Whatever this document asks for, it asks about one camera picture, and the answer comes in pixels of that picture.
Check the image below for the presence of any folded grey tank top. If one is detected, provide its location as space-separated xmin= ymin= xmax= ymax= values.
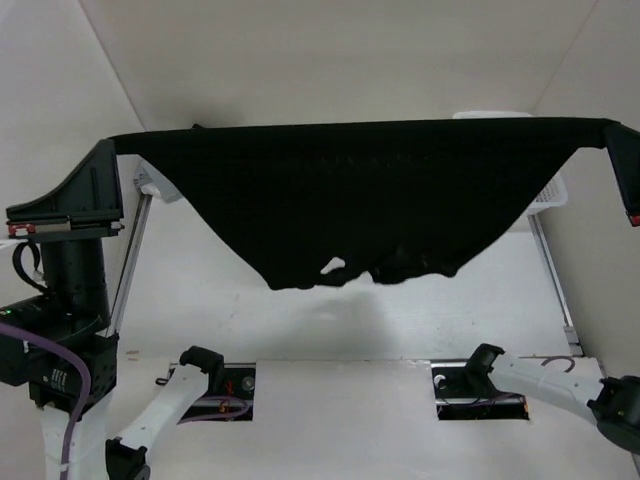
xmin=134 ymin=160 xmax=183 ymax=204

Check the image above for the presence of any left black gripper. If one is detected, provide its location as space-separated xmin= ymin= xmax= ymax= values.
xmin=12 ymin=134 xmax=130 ymax=332

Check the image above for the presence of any right aluminium rail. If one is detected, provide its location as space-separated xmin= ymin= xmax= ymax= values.
xmin=528 ymin=214 xmax=584 ymax=357

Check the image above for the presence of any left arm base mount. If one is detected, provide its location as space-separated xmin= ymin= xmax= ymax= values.
xmin=181 ymin=363 xmax=257 ymax=423

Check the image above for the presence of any aluminium rail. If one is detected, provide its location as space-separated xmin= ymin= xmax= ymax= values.
xmin=528 ymin=214 xmax=584 ymax=357
xmin=105 ymin=194 xmax=153 ymax=337

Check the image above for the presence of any left aluminium rail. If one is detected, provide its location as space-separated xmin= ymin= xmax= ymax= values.
xmin=105 ymin=194 xmax=153 ymax=337

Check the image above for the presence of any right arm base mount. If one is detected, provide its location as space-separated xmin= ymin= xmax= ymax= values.
xmin=431 ymin=361 xmax=530 ymax=421

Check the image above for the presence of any black tank top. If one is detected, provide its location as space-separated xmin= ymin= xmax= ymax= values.
xmin=114 ymin=118 xmax=609 ymax=290

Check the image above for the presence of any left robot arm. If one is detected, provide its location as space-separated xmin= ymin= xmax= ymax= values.
xmin=1 ymin=140 xmax=225 ymax=479

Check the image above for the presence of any white plastic basket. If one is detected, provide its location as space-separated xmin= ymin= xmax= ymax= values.
xmin=453 ymin=110 xmax=568 ymax=216

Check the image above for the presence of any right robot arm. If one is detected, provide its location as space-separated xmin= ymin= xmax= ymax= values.
xmin=463 ymin=122 xmax=639 ymax=455

